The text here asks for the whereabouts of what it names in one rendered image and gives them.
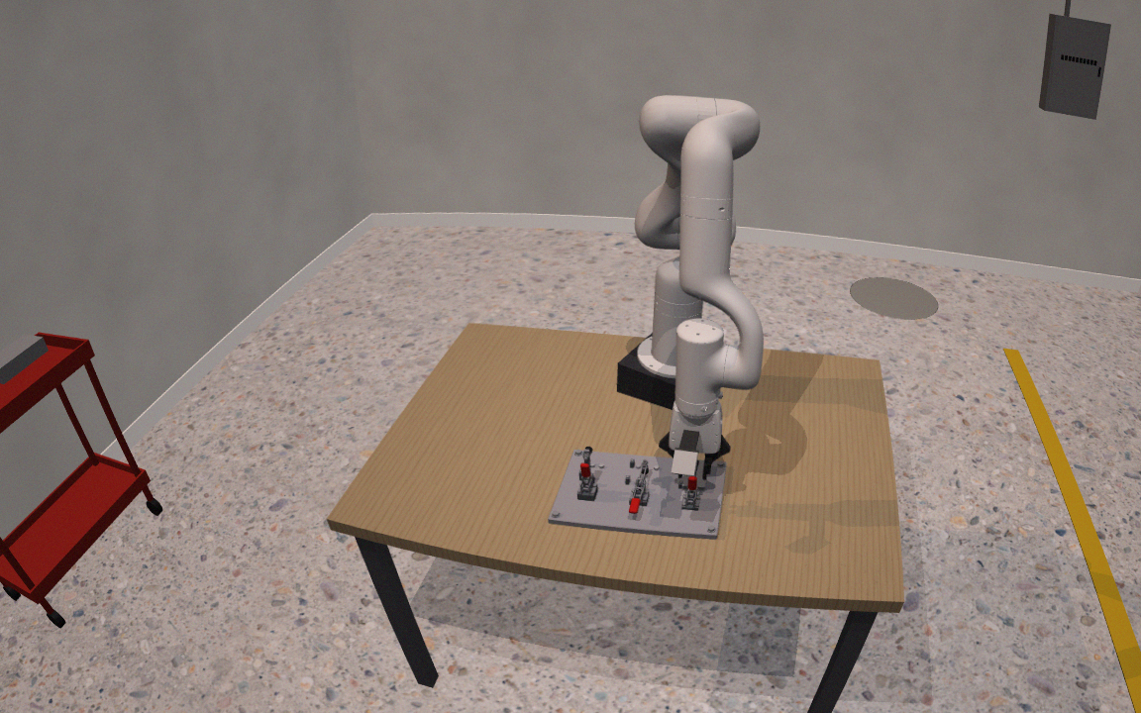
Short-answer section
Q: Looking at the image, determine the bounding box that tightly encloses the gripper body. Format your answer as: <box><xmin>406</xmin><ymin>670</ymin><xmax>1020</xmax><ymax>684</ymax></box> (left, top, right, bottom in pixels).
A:
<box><xmin>669</xmin><ymin>402</ymin><xmax>722</xmax><ymax>454</ymax></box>

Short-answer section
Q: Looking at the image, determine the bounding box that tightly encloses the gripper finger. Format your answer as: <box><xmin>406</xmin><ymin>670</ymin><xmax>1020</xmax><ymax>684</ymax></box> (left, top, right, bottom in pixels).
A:
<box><xmin>702</xmin><ymin>434</ymin><xmax>731</xmax><ymax>480</ymax></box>
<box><xmin>659</xmin><ymin>432</ymin><xmax>682</xmax><ymax>478</ymax></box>

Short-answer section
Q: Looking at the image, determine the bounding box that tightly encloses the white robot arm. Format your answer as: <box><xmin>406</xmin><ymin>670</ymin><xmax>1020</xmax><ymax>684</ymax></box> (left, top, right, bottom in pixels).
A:
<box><xmin>636</xmin><ymin>95</ymin><xmax>764</xmax><ymax>415</ymax></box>

